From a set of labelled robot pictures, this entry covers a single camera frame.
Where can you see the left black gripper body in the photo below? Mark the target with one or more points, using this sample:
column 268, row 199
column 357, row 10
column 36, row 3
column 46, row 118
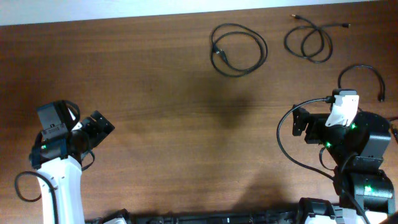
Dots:
column 95, row 132

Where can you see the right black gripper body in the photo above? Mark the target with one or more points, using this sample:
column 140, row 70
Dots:
column 319, row 132

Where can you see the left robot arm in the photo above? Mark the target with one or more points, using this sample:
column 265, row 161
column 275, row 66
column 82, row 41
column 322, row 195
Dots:
column 57, row 156

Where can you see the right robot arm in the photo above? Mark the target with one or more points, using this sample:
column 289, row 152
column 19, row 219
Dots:
column 357, row 142

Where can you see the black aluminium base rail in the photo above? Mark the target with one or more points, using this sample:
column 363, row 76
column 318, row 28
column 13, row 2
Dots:
column 289, row 215

